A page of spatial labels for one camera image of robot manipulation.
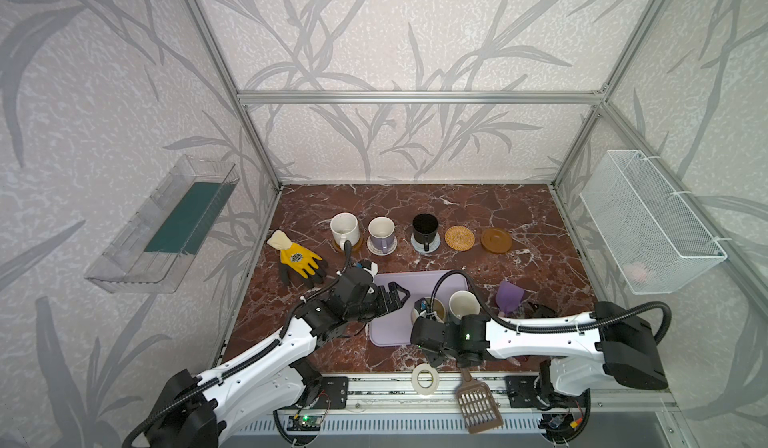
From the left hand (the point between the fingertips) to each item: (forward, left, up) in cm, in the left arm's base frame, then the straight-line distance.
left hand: (404, 292), depth 77 cm
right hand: (-8, -6, -9) cm, 13 cm away
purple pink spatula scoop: (+4, -32, -12) cm, 34 cm away
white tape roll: (-18, -3, -12) cm, 22 cm away
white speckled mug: (+27, +20, -9) cm, 35 cm away
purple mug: (+26, +8, -11) cm, 29 cm away
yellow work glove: (+13, +34, -11) cm, 38 cm away
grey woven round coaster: (+22, -10, -13) cm, 28 cm away
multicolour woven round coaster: (+19, +5, -13) cm, 24 cm away
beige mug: (-2, -9, -6) cm, 11 cm away
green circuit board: (-27, +24, -15) cm, 39 cm away
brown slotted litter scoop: (-23, -18, -12) cm, 32 cm away
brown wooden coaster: (+26, -32, -14) cm, 44 cm away
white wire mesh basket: (+2, -52, +23) cm, 57 cm away
